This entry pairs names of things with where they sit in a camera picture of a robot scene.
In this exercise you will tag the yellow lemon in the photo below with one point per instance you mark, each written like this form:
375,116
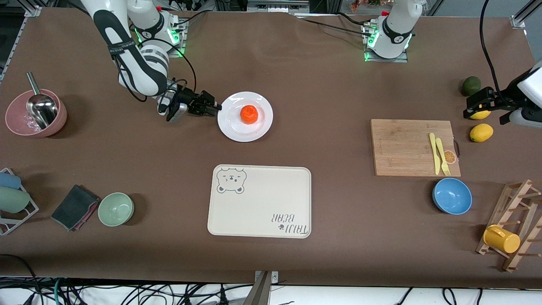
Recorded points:
481,132
482,115

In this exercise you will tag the dark grey folded cloth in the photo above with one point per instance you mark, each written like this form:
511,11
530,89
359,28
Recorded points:
74,207

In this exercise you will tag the blue bowl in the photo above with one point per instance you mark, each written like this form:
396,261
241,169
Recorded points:
452,196

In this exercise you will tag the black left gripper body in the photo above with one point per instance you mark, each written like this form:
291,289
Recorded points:
496,102

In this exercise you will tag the wooden cutting board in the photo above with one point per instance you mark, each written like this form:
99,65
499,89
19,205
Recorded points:
402,148

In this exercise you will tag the aluminium frame profile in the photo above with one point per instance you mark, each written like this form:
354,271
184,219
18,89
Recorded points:
33,10
518,19

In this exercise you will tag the yellow plastic knife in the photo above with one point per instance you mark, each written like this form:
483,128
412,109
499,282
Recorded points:
433,148

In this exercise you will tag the clear ice cubes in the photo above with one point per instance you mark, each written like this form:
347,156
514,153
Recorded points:
30,123

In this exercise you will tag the sage green cup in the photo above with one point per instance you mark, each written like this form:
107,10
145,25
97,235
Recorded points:
12,200

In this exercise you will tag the cream bear print tray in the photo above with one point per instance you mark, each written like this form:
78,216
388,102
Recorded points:
262,203

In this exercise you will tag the wooden peg cup rack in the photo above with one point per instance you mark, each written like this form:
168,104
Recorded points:
524,185

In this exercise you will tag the pink bowl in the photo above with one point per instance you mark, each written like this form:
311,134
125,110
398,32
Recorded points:
17,111

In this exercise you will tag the yellow plastic fork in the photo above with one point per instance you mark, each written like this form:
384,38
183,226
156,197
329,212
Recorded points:
441,152

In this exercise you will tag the light green bowl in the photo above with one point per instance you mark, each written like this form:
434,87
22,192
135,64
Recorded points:
115,209

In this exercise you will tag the white round plate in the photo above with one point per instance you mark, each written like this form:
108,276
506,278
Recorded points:
237,127

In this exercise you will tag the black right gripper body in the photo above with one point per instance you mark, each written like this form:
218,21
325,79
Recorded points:
186,98

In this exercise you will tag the yellow mug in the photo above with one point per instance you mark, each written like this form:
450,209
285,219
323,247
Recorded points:
504,241

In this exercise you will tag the grey equipment box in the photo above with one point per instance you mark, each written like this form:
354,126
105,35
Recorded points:
275,6

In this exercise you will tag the dark green round fruit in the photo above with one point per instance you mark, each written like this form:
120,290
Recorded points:
470,84

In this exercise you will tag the metal scoop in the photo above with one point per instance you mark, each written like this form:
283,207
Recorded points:
42,108

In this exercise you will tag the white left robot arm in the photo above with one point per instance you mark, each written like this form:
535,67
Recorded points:
394,29

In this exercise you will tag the metal table clamp bracket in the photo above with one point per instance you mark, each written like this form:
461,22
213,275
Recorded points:
262,292

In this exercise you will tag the orange fruit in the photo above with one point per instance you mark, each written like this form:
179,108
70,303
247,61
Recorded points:
249,114

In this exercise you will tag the blue cup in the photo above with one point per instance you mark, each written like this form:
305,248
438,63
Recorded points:
9,181

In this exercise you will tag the orange slice tag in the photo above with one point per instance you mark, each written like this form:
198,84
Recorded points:
450,157

